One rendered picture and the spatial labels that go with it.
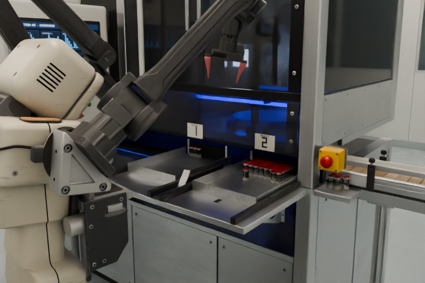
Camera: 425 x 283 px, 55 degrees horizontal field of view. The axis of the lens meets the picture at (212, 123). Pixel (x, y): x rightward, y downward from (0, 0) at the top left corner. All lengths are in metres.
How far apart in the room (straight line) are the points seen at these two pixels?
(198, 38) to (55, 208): 0.47
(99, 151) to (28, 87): 0.21
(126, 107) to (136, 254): 1.51
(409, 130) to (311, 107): 4.74
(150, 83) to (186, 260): 1.28
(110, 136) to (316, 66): 0.82
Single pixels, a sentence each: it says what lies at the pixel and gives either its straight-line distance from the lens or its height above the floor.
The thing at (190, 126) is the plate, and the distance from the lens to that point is 1.73.
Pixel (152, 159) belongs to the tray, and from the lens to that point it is 1.74.
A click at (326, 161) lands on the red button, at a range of 1.38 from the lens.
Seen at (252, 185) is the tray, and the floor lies 0.88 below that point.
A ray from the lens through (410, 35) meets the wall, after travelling 6.02.
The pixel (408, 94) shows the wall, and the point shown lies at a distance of 6.05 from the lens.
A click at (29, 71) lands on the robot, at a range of 0.86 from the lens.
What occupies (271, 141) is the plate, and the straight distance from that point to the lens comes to 1.50.
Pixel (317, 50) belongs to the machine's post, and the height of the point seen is 1.36.
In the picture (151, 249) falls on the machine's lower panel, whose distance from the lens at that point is 2.13.
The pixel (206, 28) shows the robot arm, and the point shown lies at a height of 1.41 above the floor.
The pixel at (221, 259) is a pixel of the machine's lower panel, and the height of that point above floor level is 0.48.
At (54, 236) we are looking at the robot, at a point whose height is 0.96.
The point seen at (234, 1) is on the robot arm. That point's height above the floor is 1.46.
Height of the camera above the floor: 1.37
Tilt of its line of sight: 11 degrees down
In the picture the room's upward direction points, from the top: straight up
